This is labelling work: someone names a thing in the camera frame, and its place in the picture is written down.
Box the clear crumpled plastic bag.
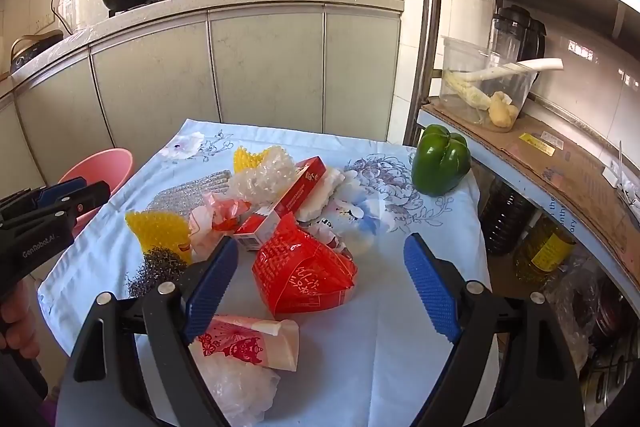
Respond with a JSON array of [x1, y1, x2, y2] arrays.
[[202, 359, 281, 427]]

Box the person's left hand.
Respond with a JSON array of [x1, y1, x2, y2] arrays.
[[2, 279, 42, 361]]

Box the long red carton box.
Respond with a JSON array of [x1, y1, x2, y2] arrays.
[[270, 155, 328, 220]]

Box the white foam block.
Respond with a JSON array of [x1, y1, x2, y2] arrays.
[[297, 168, 347, 223]]

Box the ginger root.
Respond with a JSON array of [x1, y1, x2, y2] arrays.
[[487, 91, 521, 128]]

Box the pink red-printed paper bag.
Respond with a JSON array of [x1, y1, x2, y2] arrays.
[[189, 314, 301, 373]]

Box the steel wool scrubber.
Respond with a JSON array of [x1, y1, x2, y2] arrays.
[[127, 247, 190, 300]]

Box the pink plastic bin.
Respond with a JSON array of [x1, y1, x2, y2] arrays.
[[57, 148, 135, 238]]

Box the red printed plastic bag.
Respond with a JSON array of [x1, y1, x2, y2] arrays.
[[251, 213, 359, 315]]

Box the pale corn cob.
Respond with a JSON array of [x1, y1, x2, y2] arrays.
[[444, 71, 491, 110]]

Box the silver mesh sheet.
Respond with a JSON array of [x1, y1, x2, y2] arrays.
[[145, 169, 233, 218]]

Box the dark oil bottle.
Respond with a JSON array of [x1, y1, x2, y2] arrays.
[[480, 179, 533, 257]]

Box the brown cardboard sheet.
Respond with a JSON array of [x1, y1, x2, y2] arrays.
[[430, 99, 640, 275]]

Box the clear glass jar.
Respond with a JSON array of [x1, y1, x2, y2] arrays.
[[440, 35, 538, 134]]

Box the light blue floral tablecloth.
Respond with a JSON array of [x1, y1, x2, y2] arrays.
[[37, 119, 493, 427]]

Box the pink and red plastic bag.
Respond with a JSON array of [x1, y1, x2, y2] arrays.
[[187, 192, 253, 258]]

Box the small red white box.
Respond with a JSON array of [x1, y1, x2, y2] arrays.
[[233, 209, 283, 253]]

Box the stainless steel pots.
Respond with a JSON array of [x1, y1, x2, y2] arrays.
[[585, 322, 640, 413]]

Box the green bell pepper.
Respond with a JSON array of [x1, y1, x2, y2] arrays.
[[411, 124, 472, 198]]

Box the yellow oil bottle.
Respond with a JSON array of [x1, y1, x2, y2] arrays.
[[515, 212, 576, 285]]

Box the grey kitchen cabinet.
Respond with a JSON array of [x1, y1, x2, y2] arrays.
[[0, 0, 406, 188]]

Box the white power strip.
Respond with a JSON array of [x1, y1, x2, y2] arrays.
[[602, 159, 640, 208]]

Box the white leek stalk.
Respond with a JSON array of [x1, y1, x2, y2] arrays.
[[470, 58, 565, 82]]

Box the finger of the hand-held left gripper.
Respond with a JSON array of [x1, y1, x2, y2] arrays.
[[0, 177, 88, 214], [27, 181, 112, 233]]

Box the dark rice cooker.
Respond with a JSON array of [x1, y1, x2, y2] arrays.
[[10, 32, 65, 75]]

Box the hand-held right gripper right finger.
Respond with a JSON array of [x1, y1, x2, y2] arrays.
[[403, 233, 586, 427]]

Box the yellow foam net sleeve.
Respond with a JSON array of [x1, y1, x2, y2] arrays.
[[233, 146, 281, 172], [125, 209, 193, 253]]

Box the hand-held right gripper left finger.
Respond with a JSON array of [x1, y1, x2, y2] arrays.
[[57, 236, 240, 427]]

